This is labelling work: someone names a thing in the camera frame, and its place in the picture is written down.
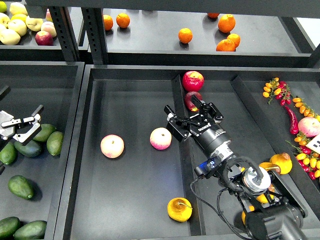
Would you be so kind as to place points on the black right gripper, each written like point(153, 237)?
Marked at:
point(212, 139)

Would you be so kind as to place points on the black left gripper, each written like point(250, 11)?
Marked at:
point(19, 129)

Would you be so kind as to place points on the dark green avocado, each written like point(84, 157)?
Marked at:
point(21, 187)

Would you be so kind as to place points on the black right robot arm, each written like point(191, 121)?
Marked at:
point(271, 211)

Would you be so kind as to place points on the dark red apple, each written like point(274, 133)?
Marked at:
point(188, 100)

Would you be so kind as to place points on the bright red apple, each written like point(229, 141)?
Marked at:
point(192, 81)

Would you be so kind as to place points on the pink apple centre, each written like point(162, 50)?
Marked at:
point(160, 138)

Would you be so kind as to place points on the pink apple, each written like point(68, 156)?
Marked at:
point(309, 126)
point(160, 138)
point(112, 146)

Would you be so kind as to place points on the black left tray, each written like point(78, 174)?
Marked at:
point(56, 86)

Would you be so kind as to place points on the black tray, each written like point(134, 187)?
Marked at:
point(126, 198)
point(56, 86)

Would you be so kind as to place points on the pink apple left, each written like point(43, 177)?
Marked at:
point(112, 146)

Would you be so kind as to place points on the black middle tray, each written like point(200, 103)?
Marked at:
point(126, 198)

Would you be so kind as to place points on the cherry tomato bunch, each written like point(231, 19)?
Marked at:
point(279, 90)

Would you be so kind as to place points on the black upper shelf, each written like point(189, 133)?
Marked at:
point(152, 35)

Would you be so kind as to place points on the large orange on shelf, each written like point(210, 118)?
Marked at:
point(226, 23)

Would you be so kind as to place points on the red chili pepper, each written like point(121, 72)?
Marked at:
point(293, 128)

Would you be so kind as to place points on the red apple on shelf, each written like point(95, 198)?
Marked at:
point(44, 38)

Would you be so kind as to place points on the pink apple right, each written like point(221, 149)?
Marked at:
point(309, 126)

